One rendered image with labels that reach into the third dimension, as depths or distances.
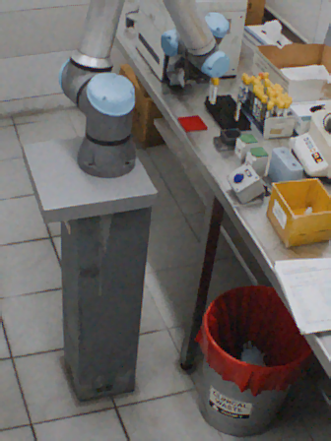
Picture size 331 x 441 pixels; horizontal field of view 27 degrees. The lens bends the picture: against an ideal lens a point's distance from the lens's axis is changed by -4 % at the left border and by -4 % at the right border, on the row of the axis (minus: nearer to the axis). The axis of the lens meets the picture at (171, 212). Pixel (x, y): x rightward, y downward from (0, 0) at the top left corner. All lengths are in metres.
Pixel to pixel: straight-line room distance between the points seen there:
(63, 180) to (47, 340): 0.95
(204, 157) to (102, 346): 0.67
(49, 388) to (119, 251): 0.72
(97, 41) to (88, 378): 1.11
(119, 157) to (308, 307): 0.60
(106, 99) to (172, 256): 1.36
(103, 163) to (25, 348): 1.01
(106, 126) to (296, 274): 0.57
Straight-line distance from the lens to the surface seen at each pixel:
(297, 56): 2.42
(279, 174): 1.87
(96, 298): 2.03
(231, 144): 2.01
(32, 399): 2.43
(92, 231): 1.85
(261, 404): 2.21
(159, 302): 2.75
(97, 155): 1.77
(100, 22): 1.76
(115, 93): 1.70
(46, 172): 1.80
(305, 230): 1.72
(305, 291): 1.61
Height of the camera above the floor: 1.99
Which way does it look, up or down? 39 degrees down
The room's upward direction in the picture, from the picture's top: 7 degrees clockwise
